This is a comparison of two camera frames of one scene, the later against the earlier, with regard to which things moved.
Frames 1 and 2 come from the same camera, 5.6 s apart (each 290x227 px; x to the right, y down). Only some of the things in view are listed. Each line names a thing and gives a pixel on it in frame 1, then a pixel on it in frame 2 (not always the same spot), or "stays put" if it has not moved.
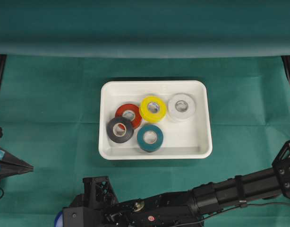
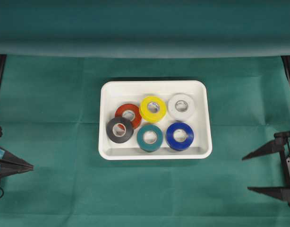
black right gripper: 98,206 to 287,144
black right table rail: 289,63 stays put
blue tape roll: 58,220 to 178,145
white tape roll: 178,116 stays put
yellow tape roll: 153,117 stays put
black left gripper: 17,165 stays put
